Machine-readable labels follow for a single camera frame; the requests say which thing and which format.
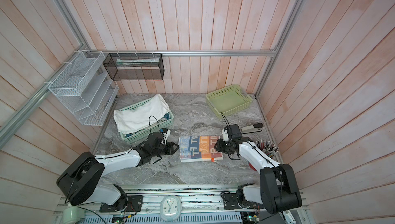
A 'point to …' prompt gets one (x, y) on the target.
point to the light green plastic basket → (228, 100)
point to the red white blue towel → (198, 148)
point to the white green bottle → (71, 215)
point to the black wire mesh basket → (135, 66)
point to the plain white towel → (128, 119)
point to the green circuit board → (249, 217)
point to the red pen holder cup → (267, 147)
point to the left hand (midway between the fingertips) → (177, 149)
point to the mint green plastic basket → (129, 136)
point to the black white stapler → (254, 128)
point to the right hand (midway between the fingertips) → (218, 146)
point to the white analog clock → (170, 207)
